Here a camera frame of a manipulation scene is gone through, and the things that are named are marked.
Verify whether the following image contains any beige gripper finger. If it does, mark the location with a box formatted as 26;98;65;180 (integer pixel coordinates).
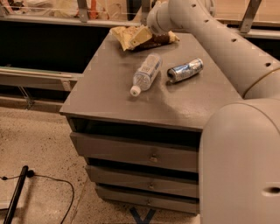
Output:
129;26;152;49

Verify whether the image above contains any brown chip bag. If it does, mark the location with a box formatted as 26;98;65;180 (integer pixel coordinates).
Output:
110;25;179;51

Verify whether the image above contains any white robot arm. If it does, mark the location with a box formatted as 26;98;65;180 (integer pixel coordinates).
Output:
147;0;280;224

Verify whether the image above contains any clear plastic water bottle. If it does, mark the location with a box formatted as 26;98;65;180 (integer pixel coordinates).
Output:
130;53;163;96

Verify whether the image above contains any crushed blue silver can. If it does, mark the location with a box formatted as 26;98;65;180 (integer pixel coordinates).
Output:
167;58;204;83

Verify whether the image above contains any grey drawer cabinet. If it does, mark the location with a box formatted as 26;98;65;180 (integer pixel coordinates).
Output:
60;33;241;203

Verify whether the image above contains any long metal counter ledge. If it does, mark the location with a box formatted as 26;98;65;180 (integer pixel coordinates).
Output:
0;0;280;40

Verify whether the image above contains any top grey drawer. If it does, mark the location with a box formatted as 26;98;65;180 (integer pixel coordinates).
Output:
70;132;198;172

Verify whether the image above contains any grey drawer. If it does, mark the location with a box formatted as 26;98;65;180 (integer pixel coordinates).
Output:
70;132;198;172
95;185;200;214
86;165;200;198

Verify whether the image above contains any middle grey drawer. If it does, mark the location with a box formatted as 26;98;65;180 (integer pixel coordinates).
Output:
86;165;200;198

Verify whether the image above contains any bottom grey drawer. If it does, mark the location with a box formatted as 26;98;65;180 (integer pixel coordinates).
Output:
95;185;200;214

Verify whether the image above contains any black pole on floor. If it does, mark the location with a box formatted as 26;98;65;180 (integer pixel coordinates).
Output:
3;165;29;224

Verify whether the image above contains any grey metal shelf rail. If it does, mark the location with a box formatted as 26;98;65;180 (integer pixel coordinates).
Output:
0;66;83;109

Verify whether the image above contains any black cable on floor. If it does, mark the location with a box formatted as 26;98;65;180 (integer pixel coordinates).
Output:
0;170;75;224

